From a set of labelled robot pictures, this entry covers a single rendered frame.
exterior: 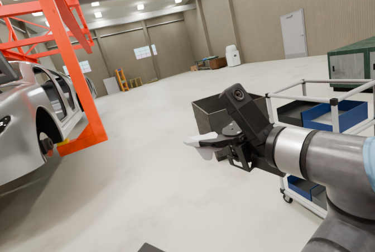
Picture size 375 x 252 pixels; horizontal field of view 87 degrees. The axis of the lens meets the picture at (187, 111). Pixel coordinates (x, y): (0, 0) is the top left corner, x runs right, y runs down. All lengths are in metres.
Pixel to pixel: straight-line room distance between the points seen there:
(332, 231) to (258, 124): 0.17
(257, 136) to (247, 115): 0.04
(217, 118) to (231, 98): 2.08
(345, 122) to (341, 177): 1.18
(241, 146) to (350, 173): 0.16
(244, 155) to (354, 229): 0.17
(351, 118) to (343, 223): 1.20
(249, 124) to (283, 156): 0.07
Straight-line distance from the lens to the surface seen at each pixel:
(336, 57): 4.80
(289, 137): 0.33
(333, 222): 0.35
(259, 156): 0.40
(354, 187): 0.31
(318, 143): 0.31
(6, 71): 3.14
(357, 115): 1.56
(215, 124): 2.44
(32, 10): 5.92
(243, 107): 0.36
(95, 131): 3.33
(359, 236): 0.34
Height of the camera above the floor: 1.40
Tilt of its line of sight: 14 degrees down
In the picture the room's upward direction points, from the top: 15 degrees counter-clockwise
